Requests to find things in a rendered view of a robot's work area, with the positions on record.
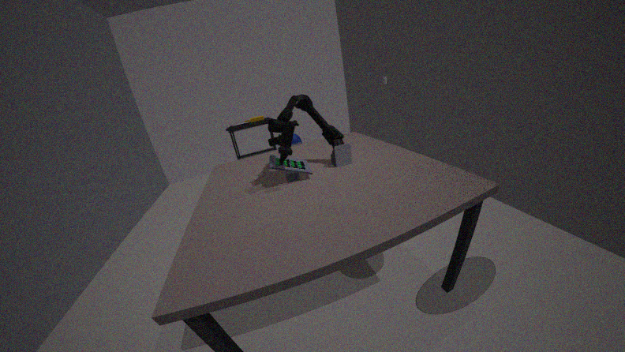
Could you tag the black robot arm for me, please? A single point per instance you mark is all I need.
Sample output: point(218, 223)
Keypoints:
point(283, 124)

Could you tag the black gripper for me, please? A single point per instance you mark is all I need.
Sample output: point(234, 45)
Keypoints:
point(284, 149)

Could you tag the grey switch panel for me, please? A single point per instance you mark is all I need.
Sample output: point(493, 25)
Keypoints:
point(291, 166)

